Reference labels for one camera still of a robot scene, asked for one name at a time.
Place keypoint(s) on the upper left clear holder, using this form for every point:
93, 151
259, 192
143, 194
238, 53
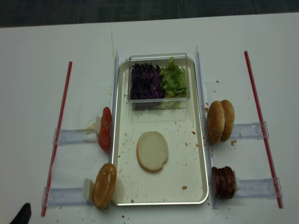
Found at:
65, 137

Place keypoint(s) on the bottom bun slice on tray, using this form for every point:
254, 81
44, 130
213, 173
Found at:
152, 151

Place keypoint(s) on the sesame bun rear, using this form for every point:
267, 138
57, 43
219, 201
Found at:
229, 115

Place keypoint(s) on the white block behind bun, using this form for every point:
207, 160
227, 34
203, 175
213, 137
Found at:
87, 192

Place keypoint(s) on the black object bottom left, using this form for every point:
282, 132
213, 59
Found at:
23, 216

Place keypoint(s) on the clear plastic salad container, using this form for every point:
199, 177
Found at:
180, 59

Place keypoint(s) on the toasted bun slice left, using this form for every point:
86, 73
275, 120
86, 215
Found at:
104, 186

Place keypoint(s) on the left red strip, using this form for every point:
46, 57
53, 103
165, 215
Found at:
47, 189

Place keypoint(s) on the lower right clear holder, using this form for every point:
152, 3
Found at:
258, 188

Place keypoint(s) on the sesame bun front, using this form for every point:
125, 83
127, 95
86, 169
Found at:
215, 122

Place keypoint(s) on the white rectangular metal tray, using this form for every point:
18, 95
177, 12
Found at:
183, 179

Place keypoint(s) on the red strip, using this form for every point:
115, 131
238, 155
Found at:
47, 189
266, 141

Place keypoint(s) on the left clear divider rail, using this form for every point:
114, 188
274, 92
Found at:
114, 105

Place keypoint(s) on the sesame bun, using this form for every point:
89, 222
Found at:
229, 115
215, 122

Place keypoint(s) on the green lettuce pile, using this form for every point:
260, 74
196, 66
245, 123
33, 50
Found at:
173, 81

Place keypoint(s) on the right red strip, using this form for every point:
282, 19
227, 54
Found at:
266, 141

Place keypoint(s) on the brown meat patties stack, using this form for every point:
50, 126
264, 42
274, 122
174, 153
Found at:
224, 182

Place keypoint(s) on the shredded purple cabbage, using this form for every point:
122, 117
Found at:
146, 82

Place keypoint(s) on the upper right clear holder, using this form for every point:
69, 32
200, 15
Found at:
256, 130

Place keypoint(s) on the lower left clear holder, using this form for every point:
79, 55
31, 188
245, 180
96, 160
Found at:
59, 197

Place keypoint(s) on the white block behind tomato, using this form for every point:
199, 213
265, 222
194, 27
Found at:
93, 129

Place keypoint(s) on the clear holder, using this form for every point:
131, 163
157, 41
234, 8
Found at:
59, 197
256, 130
65, 137
258, 188

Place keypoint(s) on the white block behind patties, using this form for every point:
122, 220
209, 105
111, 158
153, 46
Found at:
236, 183

